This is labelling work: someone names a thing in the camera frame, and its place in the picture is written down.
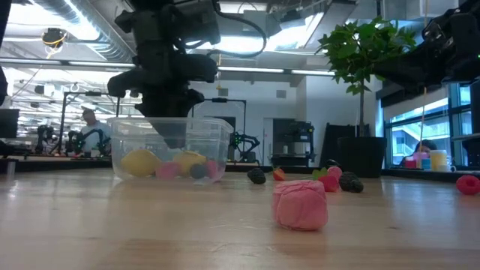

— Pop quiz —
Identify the red toy raspberry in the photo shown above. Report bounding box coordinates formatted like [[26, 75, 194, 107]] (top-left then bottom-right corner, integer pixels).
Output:
[[455, 175, 480, 196]]

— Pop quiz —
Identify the grey ceiling unit box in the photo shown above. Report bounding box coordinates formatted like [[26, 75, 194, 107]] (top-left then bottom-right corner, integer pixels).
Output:
[[242, 10, 268, 33]]

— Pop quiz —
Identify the black leaning panel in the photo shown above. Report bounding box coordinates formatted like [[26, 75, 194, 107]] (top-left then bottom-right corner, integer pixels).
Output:
[[320, 122, 359, 168]]

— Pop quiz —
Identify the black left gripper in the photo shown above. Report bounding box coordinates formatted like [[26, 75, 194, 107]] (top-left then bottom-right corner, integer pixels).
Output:
[[107, 55, 219, 149]]

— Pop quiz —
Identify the pink toy raspberry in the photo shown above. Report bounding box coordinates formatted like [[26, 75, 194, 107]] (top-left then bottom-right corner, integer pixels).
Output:
[[326, 166, 344, 181]]

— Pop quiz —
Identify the clear plastic tupperware container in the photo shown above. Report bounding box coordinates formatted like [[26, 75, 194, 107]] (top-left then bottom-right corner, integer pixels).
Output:
[[107, 116, 234, 185]]

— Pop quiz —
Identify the yellow toy lemon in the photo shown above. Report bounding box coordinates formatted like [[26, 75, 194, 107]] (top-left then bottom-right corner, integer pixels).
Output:
[[172, 150, 209, 177], [119, 148, 164, 179]]

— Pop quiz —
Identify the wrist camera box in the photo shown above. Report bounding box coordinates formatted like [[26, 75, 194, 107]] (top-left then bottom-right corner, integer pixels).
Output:
[[174, 0, 222, 47], [421, 14, 451, 44]]

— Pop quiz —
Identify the green leafy potted tree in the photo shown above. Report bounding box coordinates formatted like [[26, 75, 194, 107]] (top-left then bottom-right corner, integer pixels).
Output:
[[316, 16, 417, 138]]

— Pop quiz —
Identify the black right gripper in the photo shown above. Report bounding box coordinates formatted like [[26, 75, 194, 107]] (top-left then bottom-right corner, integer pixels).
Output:
[[373, 0, 480, 91]]

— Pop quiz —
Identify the black left camera cable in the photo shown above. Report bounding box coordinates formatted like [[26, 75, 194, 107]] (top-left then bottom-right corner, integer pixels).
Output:
[[209, 10, 268, 60]]

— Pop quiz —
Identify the black yellow ceiling device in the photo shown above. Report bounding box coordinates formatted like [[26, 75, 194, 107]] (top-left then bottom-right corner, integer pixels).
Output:
[[41, 27, 69, 50]]

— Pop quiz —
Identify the black plant pot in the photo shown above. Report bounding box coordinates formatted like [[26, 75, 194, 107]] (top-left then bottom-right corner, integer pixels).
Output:
[[336, 135, 387, 179]]

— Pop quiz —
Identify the pink plastic cup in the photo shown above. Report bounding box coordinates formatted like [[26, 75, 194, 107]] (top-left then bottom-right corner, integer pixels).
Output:
[[413, 151, 430, 170]]

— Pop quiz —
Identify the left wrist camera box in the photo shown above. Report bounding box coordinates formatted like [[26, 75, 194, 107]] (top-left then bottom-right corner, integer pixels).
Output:
[[174, 0, 222, 47]]

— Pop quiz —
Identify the black equipment rack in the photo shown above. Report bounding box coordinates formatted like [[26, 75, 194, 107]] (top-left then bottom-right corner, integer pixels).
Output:
[[271, 118, 316, 168]]

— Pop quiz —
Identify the large red toy strawberry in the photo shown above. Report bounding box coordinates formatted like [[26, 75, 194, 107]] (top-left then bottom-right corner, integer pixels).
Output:
[[204, 160, 222, 180]]

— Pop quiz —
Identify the black toy blackberry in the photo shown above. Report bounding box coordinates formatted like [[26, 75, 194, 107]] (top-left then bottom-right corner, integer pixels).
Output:
[[247, 167, 267, 185], [339, 171, 359, 191]]

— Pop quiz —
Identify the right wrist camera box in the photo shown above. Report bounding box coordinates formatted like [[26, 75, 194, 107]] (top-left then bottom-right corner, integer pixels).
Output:
[[421, 14, 451, 44]]

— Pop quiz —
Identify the large ribbed air duct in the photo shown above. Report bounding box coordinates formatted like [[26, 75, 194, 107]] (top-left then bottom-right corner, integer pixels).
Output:
[[31, 0, 138, 65]]

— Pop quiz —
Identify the yellow white cup stack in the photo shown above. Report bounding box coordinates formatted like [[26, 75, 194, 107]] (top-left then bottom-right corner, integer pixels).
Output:
[[430, 148, 449, 173]]

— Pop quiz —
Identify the person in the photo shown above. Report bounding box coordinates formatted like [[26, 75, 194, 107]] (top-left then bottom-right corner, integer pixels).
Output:
[[79, 108, 113, 155], [399, 138, 440, 168]]

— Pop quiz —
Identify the black computer monitor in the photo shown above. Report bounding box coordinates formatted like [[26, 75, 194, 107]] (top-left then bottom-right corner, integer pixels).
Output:
[[0, 108, 20, 139]]

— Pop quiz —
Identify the black aluminium table frame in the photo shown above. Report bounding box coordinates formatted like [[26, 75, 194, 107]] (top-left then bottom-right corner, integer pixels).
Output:
[[0, 156, 480, 184]]

